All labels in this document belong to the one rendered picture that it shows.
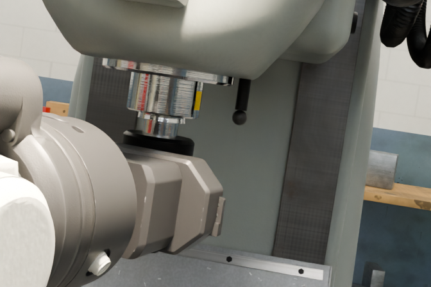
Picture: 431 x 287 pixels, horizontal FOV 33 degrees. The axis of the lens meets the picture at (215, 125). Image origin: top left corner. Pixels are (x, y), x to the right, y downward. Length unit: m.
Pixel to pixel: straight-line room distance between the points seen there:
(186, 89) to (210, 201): 0.08
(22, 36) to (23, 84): 4.68
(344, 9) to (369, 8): 0.27
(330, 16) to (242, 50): 0.18
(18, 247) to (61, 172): 0.06
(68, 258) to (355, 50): 0.58
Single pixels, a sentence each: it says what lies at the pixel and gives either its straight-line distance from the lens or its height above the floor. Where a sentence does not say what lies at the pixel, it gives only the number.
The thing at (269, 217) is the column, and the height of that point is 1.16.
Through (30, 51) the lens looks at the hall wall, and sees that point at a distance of 4.97.
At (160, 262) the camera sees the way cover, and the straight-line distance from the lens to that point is 0.86.
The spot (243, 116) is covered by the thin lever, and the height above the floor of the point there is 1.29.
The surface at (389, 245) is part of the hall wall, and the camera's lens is 4.80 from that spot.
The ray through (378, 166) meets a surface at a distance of 4.18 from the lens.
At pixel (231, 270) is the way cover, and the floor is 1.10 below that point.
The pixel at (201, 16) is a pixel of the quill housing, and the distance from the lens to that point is 0.39.
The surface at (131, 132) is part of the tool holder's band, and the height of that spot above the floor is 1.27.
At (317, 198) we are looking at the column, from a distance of 0.85.
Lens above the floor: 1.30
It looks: 3 degrees down
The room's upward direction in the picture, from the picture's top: 9 degrees clockwise
